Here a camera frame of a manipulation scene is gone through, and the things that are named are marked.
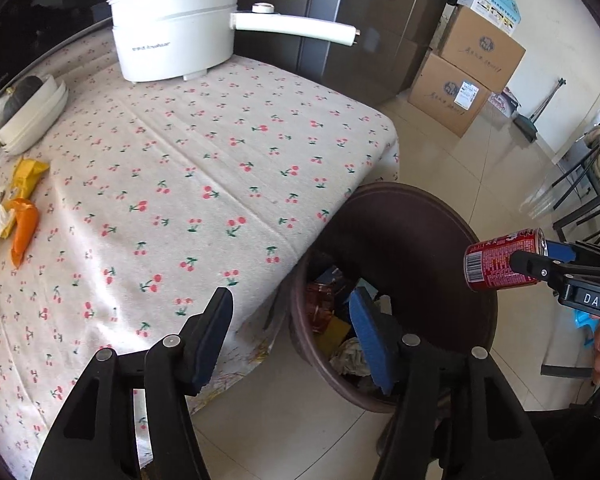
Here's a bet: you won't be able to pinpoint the white electric cooking pot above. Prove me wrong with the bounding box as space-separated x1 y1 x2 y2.
108 0 360 84

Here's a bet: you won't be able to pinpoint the black metal chair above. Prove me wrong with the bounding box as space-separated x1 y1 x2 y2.
550 124 600 245

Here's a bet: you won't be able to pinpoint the brown cardboard box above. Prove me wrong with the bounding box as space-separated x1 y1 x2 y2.
437 6 526 93
408 51 491 138

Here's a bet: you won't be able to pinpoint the white paper wrapper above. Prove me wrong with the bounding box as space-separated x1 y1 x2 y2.
329 337 370 377

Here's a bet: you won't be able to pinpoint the red cartoon drink can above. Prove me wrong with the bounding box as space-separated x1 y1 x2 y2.
304 283 334 335

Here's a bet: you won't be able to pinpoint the dark grey refrigerator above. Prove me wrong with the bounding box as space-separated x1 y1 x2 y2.
235 0 448 106

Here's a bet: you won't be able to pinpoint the yellow snack wrapper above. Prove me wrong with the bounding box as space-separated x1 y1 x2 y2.
5 158 50 202

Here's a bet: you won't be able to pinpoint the cherry print tablecloth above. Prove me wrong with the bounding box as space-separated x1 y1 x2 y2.
0 30 399 479

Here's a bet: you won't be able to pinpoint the dark brown trash bin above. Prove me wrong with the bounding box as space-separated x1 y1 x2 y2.
280 182 498 413

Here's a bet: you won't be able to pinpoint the lower brown cardboard box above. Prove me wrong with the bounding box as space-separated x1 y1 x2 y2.
408 51 491 138

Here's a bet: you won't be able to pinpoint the stacked white bowls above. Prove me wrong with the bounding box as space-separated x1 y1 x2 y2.
0 75 69 156

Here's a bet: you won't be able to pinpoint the upper brown cardboard box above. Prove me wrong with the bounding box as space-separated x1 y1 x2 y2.
437 6 526 93

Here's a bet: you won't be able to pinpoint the dark green pumpkin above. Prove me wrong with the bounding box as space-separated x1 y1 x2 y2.
3 76 43 124

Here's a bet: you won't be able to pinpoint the broom and dustpan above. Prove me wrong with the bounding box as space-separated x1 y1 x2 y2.
513 78 567 143

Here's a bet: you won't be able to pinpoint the white blue printed box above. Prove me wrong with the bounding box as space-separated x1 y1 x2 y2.
457 0 521 36

